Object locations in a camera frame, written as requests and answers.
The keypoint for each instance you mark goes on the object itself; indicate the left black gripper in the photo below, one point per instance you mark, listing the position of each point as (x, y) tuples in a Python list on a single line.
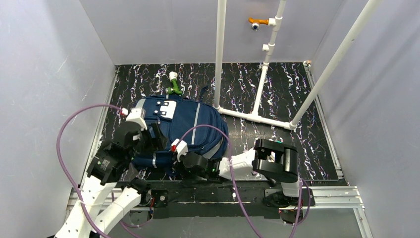
[(152, 138)]

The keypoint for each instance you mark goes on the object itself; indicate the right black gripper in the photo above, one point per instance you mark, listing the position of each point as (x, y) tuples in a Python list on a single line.
[(189, 159)]

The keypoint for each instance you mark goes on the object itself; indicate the navy blue student backpack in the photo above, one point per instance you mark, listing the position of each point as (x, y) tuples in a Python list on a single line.
[(196, 123)]

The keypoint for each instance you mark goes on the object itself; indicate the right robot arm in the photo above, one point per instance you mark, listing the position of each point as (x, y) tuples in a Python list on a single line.
[(268, 159)]

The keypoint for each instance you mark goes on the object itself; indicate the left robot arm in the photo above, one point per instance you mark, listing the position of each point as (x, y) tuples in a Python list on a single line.
[(87, 218)]

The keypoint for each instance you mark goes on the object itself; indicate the green white pipe fitting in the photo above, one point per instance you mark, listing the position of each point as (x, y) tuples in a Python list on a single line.
[(175, 88)]

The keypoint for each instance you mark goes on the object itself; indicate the orange tap on pipe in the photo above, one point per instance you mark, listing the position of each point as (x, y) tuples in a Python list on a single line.
[(256, 22)]

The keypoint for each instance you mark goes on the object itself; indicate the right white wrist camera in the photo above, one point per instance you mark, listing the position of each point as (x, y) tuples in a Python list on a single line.
[(179, 148)]

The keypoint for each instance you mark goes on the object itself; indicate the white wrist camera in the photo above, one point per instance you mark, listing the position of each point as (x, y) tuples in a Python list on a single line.
[(136, 115), (179, 148)]

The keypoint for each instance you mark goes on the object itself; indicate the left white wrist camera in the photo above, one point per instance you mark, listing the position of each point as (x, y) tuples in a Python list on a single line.
[(136, 115)]

